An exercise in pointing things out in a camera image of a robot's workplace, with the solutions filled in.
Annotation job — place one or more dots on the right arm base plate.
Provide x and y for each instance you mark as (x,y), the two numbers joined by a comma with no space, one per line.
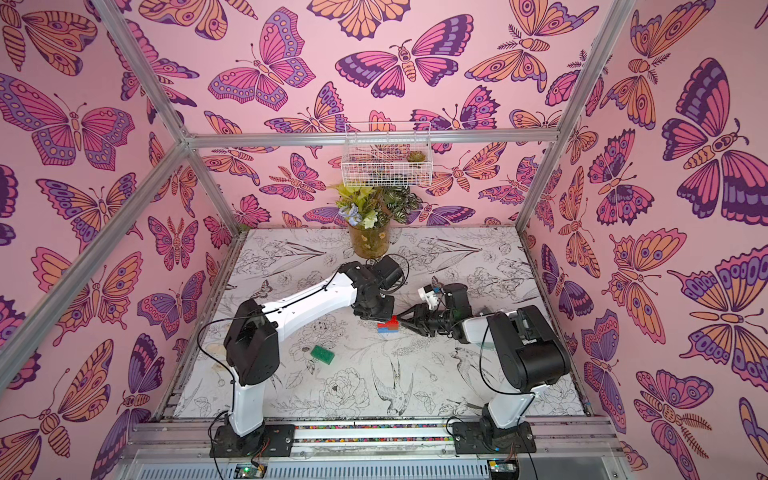
(484,438)

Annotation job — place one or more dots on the white wire basket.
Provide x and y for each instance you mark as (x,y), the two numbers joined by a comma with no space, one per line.
(387,154)

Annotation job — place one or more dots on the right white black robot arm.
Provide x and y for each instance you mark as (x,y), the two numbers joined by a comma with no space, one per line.
(530,354)

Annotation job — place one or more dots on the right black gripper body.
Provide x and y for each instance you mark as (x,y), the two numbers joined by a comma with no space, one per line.
(421,322)

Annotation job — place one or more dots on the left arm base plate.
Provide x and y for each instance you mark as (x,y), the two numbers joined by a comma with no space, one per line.
(252,441)

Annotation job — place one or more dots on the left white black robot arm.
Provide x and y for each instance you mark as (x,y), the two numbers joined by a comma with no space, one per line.
(253,340)

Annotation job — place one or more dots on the aluminium mounting rail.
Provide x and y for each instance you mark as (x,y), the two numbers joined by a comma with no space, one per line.
(552,448)

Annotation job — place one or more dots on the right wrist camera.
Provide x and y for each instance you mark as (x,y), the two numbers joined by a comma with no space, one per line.
(432,296)

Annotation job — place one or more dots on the red lego brick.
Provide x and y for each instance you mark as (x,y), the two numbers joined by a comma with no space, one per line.
(392,322)

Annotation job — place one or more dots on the green lego brick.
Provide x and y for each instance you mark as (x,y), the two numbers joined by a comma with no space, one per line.
(322,354)

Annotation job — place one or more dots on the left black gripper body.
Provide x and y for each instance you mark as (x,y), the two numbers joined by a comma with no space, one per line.
(381,309)

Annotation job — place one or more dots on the glass vase with plants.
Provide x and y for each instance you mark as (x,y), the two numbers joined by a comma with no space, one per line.
(368,212)

